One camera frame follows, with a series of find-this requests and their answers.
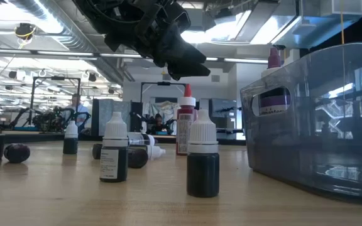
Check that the blue-grey partition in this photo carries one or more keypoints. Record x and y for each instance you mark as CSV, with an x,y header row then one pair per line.
x,y
112,105

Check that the grey cabinet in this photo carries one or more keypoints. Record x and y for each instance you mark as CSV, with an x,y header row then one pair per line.
x,y
223,120

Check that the long ceiling tube light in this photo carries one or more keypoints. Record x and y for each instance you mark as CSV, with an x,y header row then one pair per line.
x,y
64,53
247,61
5,51
121,55
212,59

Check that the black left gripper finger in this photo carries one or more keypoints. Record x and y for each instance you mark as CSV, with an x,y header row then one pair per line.
x,y
178,50
187,70

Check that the black gantry frame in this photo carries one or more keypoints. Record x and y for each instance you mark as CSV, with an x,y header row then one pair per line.
x,y
57,78
163,83

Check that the black background robot arms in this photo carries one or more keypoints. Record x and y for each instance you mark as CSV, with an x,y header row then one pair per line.
x,y
47,120
137,122

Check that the person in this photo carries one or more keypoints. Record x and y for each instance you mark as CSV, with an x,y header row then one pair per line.
x,y
159,120
78,108

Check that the purple-capped food colouring bottle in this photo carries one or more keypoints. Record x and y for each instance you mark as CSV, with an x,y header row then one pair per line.
x,y
274,58

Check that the dark grey plastic bin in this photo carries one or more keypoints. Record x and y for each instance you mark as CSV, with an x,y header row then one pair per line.
x,y
310,141

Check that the red-capped food colouring bottle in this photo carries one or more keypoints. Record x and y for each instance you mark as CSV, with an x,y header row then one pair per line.
x,y
184,132

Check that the white cloth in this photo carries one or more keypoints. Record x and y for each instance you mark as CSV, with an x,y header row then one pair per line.
x,y
165,108

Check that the dark round cap object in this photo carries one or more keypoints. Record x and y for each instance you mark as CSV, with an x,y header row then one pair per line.
x,y
17,153

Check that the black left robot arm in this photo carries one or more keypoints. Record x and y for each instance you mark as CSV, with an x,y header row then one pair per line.
x,y
90,12

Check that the brown-capped food colouring bottle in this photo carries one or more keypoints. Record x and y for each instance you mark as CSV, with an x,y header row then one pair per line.
x,y
140,138

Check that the rectangular ceiling duct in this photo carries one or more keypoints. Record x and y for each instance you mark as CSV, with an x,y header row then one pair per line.
x,y
319,28

